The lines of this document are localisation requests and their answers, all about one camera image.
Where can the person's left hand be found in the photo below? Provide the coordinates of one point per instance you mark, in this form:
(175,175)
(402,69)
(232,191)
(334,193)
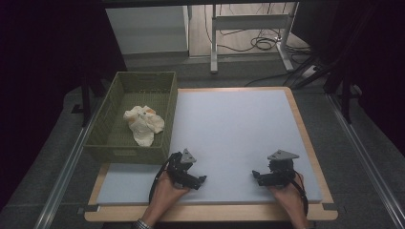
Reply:
(165,195)

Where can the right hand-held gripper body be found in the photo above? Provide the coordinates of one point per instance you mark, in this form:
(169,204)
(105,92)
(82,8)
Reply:
(281,170)

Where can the metal wristwatch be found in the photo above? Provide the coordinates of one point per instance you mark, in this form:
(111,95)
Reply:
(140,225)

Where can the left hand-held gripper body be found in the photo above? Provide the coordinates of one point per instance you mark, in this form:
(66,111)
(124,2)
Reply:
(178,167)

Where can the green woven basket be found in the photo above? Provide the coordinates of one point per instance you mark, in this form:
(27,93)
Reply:
(127,149)

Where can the black tripod stand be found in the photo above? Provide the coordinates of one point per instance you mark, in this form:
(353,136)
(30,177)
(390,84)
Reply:
(334,68)

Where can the black metal stand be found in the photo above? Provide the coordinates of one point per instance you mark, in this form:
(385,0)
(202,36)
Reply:
(85,101)

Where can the white metal desk frame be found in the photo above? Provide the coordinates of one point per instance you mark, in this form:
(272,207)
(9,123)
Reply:
(214,38)

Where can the white cabinet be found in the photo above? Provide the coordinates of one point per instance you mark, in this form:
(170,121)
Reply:
(149,30)

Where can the cream cloth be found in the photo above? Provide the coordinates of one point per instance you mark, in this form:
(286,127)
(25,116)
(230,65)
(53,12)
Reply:
(144,124)

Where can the person's right hand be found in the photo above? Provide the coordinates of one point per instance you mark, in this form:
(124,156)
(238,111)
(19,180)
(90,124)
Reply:
(288,198)

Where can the aluminium floor rail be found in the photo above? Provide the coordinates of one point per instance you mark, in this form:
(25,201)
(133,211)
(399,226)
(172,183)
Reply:
(60,181)
(366,162)

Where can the white power strip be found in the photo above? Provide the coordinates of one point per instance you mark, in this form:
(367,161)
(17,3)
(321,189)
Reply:
(309,72)

